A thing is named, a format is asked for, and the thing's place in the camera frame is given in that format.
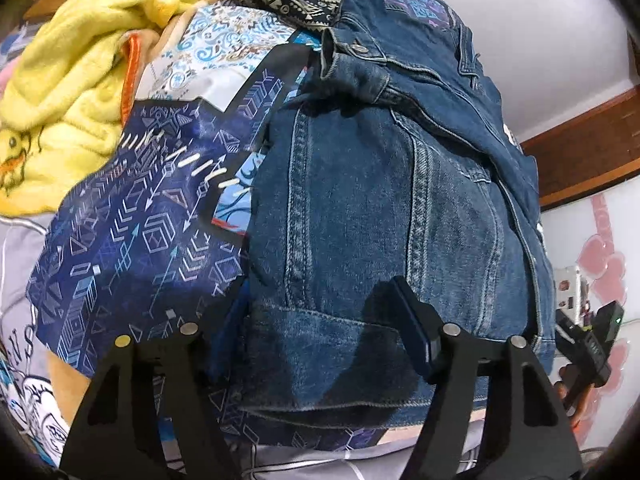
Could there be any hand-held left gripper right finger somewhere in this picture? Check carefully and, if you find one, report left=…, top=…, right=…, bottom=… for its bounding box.
left=391, top=276, right=584, bottom=480

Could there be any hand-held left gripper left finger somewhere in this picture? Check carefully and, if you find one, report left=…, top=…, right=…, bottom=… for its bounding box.
left=59, top=277, right=251, bottom=480

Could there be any blue denim jacket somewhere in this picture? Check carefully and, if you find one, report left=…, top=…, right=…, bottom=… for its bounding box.
left=207, top=0, right=558, bottom=431

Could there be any blue patchwork bedspread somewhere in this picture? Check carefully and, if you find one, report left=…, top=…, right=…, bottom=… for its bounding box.
left=25, top=0, right=501, bottom=461

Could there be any yellow fleece blanket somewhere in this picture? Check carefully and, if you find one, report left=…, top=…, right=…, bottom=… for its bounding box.
left=0, top=0, right=236, bottom=216

